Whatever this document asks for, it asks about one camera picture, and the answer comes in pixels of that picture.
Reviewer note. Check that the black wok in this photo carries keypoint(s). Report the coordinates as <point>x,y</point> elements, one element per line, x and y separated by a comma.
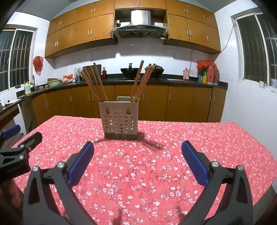
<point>128,72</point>

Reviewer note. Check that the metal sink faucet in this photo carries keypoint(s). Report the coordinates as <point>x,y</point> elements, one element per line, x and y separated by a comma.
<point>34,83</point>

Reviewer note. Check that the clear plastic bag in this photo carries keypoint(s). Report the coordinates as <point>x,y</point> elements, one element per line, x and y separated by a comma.
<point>78,74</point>

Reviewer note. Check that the beige perforated utensil holder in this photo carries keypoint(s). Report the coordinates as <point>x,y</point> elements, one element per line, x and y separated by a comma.
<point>119,121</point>

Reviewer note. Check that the teal carton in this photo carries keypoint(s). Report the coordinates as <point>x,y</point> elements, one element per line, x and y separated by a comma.
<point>200,79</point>

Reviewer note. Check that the hanging red plastic bag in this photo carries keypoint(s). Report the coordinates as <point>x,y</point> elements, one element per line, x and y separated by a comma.
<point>38,65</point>

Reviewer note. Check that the bundle of chopsticks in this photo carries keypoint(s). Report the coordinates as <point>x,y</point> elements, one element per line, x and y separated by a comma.
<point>100,95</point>

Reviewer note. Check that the orange wall cabinet run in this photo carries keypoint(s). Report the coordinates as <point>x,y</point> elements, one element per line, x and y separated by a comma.
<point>190,28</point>
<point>80,32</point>

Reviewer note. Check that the red bag over bottles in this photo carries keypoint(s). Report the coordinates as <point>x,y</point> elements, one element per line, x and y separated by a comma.
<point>205,64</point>

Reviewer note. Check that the yellow detergent bottle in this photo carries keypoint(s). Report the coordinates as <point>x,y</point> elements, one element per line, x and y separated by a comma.
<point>27,88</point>

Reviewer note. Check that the dark cutting board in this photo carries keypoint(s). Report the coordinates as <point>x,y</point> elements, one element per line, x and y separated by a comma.
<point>98,69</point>

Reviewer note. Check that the person's left hand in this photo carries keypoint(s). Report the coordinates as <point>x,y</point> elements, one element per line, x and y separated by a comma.
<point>14,192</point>

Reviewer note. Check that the crumpled red and white bag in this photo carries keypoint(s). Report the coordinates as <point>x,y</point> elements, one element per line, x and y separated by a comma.
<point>68,78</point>

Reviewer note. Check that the white cup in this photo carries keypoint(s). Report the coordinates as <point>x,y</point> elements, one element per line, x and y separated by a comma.
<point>262,84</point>

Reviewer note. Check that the lidded dark pot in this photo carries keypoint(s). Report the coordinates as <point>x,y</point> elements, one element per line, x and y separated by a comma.
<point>158,72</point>

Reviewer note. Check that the red floral tablecloth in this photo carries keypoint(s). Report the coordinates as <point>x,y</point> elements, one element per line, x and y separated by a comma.
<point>134,173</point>

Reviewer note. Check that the black kitchen countertop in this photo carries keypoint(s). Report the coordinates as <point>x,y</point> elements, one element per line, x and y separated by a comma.
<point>173,81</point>

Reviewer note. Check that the pink bottle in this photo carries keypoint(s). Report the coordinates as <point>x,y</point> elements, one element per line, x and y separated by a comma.
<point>186,75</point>

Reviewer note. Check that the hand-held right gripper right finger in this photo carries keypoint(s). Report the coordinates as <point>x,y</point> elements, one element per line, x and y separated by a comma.
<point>194,162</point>

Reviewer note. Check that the orange base cabinet run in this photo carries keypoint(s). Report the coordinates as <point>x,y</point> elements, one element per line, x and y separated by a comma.
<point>177,101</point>

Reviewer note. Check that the pale chair back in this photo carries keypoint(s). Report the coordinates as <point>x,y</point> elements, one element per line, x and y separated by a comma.
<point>123,98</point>

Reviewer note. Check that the barred window with white frame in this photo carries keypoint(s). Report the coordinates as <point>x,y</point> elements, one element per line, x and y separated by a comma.
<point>253,49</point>
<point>15,58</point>

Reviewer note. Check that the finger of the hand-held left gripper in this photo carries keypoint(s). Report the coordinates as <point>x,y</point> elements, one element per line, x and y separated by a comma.
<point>32,140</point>
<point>12,130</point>

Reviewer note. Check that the clear plastic jar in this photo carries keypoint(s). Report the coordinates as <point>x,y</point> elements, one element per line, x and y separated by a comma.
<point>274,83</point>

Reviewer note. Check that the green plastic basin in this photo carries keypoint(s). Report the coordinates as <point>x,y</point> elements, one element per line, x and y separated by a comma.
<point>54,83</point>

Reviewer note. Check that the small red bottle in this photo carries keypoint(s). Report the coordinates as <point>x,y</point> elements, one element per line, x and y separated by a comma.
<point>104,73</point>

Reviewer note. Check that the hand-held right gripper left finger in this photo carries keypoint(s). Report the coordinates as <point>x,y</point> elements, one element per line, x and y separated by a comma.
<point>80,162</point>

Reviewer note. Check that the yellow carton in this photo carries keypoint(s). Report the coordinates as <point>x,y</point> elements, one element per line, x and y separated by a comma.
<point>205,79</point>

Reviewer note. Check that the dark side counter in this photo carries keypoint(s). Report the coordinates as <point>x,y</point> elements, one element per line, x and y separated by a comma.
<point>8,110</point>

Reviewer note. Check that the steel range hood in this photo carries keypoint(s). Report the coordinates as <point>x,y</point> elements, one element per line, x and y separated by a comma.
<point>140,26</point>

